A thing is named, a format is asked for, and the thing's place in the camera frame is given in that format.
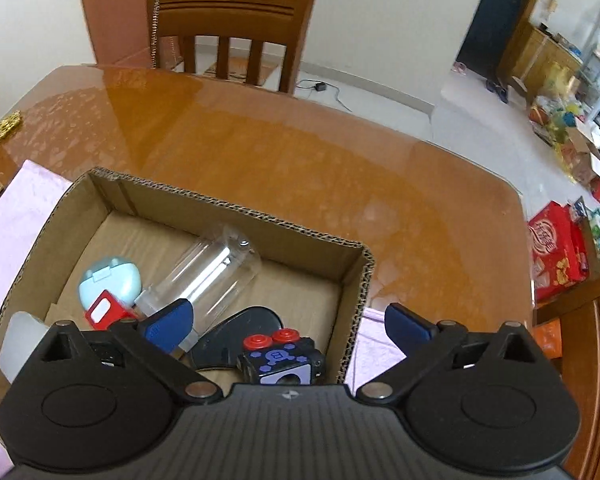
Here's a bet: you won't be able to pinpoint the red toy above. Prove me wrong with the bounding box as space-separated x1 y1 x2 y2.
83 290 142 332

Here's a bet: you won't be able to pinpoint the red printed box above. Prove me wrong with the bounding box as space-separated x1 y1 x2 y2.
527 201 592 304

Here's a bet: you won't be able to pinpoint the white bottle with green label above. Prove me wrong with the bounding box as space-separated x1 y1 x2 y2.
0 311 52 384

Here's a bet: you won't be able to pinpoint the wooden chair with grooved back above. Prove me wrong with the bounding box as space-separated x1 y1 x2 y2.
531 266 600 480

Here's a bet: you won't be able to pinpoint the brown wooden door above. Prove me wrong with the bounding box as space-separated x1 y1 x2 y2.
74 0 189 69

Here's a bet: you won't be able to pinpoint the wooden cabinet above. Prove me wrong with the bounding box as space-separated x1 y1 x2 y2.
496 21 584 107

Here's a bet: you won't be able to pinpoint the brown cardboard box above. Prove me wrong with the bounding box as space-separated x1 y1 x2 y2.
0 166 377 443

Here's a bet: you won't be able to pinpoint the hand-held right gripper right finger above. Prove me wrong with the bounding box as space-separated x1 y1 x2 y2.
356 303 551 405

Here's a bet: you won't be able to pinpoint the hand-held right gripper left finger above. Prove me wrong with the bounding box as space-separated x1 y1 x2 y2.
30 298 226 407

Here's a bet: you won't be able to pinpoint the pink cloth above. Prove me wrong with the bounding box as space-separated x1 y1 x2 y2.
0 159 407 480

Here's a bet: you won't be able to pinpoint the clear plastic jar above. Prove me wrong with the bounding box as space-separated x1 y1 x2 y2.
134 232 264 357

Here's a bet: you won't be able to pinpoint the black oval object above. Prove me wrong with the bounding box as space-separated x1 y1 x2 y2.
188 306 284 372

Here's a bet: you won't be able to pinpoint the open cardboard carton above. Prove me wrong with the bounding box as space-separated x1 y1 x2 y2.
562 119 600 188

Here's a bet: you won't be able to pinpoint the dark doorway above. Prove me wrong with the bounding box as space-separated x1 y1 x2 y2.
455 0 537 75

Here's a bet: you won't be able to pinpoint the black charger cable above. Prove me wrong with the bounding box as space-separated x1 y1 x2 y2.
295 79 354 112

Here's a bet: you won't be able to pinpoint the dark slippers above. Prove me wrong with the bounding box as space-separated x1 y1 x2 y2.
484 77 512 104

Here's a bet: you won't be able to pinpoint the light blue oval case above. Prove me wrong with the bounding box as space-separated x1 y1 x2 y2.
78 256 144 319

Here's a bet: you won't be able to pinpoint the pile of yellow bags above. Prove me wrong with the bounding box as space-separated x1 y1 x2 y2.
529 62 588 148

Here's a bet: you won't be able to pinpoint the wooden chair with slatted back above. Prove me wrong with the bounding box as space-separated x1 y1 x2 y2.
146 0 320 97

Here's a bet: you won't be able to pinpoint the gold ornament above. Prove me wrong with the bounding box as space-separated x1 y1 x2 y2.
0 111 24 139

